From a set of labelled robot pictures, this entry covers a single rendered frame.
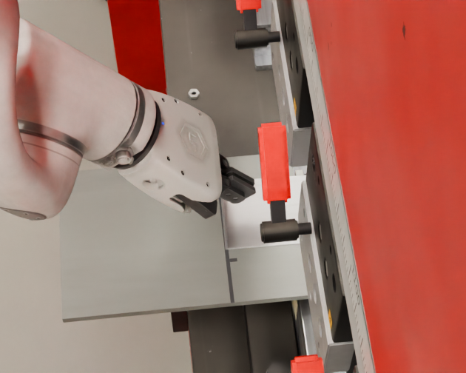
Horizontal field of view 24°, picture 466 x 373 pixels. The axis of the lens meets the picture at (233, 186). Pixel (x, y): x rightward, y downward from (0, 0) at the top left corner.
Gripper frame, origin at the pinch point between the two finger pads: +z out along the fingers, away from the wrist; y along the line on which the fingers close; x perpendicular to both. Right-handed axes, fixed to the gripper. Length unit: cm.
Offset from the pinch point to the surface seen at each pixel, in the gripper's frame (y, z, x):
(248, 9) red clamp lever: 5.6, -14.9, -15.1
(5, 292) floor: 43, 54, 101
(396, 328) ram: -35, -30, -31
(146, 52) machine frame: 84, 57, 60
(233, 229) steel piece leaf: -1.8, 4.7, 4.1
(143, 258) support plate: -4.1, -1.5, 11.9
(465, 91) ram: -35, -45, -44
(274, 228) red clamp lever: -16.3, -14.2, -14.1
